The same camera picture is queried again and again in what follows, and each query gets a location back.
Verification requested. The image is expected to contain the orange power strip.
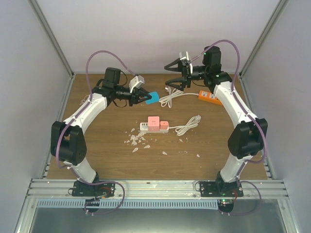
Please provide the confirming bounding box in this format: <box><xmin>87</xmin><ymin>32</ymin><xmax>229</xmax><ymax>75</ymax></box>
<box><xmin>198</xmin><ymin>90</ymin><xmax>222</xmax><ymax>106</ymax></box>

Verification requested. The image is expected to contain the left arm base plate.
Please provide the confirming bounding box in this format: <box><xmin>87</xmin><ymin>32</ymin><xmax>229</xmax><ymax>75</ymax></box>
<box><xmin>68</xmin><ymin>181</ymin><xmax>115</xmax><ymax>198</ymax></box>

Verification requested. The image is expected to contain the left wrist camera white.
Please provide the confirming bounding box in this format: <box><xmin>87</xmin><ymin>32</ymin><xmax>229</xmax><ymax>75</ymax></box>
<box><xmin>129</xmin><ymin>75</ymin><xmax>145</xmax><ymax>93</ymax></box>

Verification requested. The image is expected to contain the aluminium frame post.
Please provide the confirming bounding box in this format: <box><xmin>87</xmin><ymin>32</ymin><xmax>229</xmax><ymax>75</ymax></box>
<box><xmin>28</xmin><ymin>0</ymin><xmax>75</xmax><ymax>78</ymax></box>
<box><xmin>239</xmin><ymin>0</ymin><xmax>289</xmax><ymax>79</ymax></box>

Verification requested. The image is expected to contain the pink charger plug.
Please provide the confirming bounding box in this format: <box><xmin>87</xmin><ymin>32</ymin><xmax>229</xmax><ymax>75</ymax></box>
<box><xmin>159</xmin><ymin>121</ymin><xmax>169</xmax><ymax>130</ymax></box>

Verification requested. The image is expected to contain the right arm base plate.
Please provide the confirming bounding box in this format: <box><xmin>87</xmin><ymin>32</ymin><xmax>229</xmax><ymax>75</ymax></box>
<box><xmin>199</xmin><ymin>181</ymin><xmax>244</xmax><ymax>198</ymax></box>

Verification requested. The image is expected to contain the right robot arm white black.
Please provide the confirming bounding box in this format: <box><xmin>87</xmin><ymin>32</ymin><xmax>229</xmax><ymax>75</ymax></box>
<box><xmin>164</xmin><ymin>46</ymin><xmax>268</xmax><ymax>197</ymax></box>

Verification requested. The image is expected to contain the blue cube plug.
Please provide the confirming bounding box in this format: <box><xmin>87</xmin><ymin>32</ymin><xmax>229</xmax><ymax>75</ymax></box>
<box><xmin>145</xmin><ymin>92</ymin><xmax>159</xmax><ymax>104</ymax></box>

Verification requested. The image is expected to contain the white pink power strip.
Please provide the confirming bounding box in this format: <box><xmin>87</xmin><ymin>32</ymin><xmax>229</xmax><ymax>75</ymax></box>
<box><xmin>139</xmin><ymin>122</ymin><xmax>169</xmax><ymax>133</ymax></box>

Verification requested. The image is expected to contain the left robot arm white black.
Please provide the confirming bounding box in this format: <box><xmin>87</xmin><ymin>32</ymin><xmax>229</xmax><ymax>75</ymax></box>
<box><xmin>51</xmin><ymin>67</ymin><xmax>151</xmax><ymax>196</ymax></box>

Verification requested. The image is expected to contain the grey slotted cable duct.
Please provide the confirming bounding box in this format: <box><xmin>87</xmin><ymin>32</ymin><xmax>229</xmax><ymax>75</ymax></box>
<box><xmin>37</xmin><ymin>199</ymin><xmax>218</xmax><ymax>210</ymax></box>

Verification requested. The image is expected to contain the aluminium front rail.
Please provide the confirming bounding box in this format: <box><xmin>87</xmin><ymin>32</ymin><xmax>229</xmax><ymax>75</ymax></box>
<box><xmin>26</xmin><ymin>179</ymin><xmax>289</xmax><ymax>200</ymax></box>

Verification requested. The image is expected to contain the left aluminium frame post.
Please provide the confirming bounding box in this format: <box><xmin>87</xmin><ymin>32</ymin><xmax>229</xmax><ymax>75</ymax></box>
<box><xmin>28</xmin><ymin>0</ymin><xmax>75</xmax><ymax>78</ymax></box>

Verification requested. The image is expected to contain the pink cube socket adapter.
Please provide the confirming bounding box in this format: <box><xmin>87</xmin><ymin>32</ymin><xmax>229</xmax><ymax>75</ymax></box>
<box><xmin>147</xmin><ymin>116</ymin><xmax>160</xmax><ymax>131</ymax></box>

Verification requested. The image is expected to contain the right aluminium frame post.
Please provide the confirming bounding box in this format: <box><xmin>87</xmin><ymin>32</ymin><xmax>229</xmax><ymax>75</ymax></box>
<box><xmin>239</xmin><ymin>0</ymin><xmax>289</xmax><ymax>79</ymax></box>

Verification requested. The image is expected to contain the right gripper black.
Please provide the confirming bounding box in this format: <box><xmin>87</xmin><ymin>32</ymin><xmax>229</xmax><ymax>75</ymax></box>
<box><xmin>165</xmin><ymin>58</ymin><xmax>208</xmax><ymax>91</ymax></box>

